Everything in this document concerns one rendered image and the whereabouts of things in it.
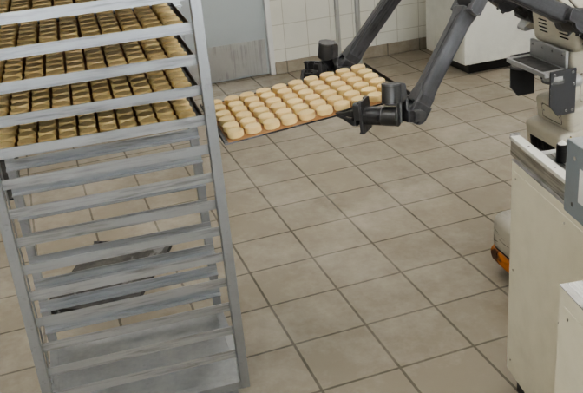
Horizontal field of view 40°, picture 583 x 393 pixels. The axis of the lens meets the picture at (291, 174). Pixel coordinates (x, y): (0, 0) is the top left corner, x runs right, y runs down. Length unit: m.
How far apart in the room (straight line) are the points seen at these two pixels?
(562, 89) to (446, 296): 1.01
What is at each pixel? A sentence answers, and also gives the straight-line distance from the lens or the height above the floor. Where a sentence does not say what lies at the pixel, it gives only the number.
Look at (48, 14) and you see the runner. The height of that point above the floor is 1.41.
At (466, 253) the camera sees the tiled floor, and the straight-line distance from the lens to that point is 3.67.
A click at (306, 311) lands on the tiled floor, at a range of 3.29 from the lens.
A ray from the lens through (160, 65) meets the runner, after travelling 2.25.
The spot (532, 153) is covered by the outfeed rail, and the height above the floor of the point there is 0.90.
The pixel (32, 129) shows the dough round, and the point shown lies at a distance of 2.45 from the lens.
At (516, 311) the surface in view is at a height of 0.35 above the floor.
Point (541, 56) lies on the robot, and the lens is 2.98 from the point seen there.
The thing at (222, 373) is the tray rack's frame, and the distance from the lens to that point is 2.76.
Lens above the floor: 1.78
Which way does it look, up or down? 23 degrees down
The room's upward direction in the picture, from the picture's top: 5 degrees counter-clockwise
